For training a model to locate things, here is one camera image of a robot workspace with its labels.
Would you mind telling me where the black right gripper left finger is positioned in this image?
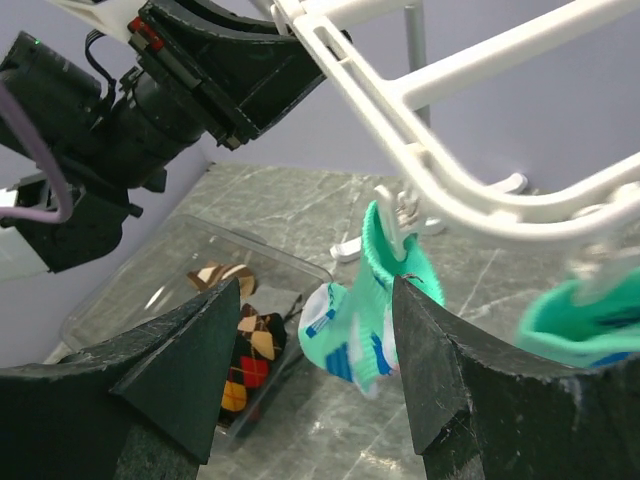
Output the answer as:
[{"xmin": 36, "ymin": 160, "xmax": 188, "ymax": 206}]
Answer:
[{"xmin": 1, "ymin": 280, "xmax": 240, "ymax": 479}]

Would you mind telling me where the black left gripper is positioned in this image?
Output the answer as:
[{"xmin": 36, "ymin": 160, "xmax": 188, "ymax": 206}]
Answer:
[{"xmin": 89, "ymin": 1, "xmax": 325, "ymax": 170}]

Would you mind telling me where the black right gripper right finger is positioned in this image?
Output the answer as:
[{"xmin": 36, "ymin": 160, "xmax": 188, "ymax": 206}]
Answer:
[{"xmin": 393, "ymin": 277, "xmax": 639, "ymax": 480}]

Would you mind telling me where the white clip sock hanger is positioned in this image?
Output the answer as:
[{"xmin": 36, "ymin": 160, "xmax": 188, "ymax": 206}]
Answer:
[{"xmin": 255, "ymin": 1, "xmax": 639, "ymax": 249}]

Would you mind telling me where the teal patterned sock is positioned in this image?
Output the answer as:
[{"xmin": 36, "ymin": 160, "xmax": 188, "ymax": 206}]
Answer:
[
  {"xmin": 298, "ymin": 202, "xmax": 445, "ymax": 397},
  {"xmin": 514, "ymin": 269, "xmax": 639, "ymax": 368}
]

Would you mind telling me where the red black argyle sock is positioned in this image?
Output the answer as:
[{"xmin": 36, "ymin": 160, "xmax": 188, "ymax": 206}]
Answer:
[{"xmin": 218, "ymin": 303, "xmax": 287, "ymax": 428}]

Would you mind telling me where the white hanger clip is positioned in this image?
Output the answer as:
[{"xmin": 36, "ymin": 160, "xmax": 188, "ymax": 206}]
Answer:
[
  {"xmin": 374, "ymin": 185, "xmax": 424, "ymax": 261},
  {"xmin": 564, "ymin": 184, "xmax": 640, "ymax": 306}
]

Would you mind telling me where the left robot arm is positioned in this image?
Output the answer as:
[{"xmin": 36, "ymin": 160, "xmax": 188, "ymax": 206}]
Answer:
[{"xmin": 1, "ymin": 1, "xmax": 323, "ymax": 280}]

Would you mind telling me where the brown white striped sock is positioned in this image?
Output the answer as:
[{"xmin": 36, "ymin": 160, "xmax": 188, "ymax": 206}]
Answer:
[{"xmin": 186, "ymin": 262, "xmax": 257, "ymax": 300}]

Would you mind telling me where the clear plastic bin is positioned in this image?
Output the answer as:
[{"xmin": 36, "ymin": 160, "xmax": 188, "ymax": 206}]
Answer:
[{"xmin": 59, "ymin": 214, "xmax": 336, "ymax": 441}]

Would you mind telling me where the silver drying rack stand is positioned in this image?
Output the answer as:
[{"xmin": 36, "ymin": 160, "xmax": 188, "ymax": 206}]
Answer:
[{"xmin": 329, "ymin": 0, "xmax": 529, "ymax": 264}]

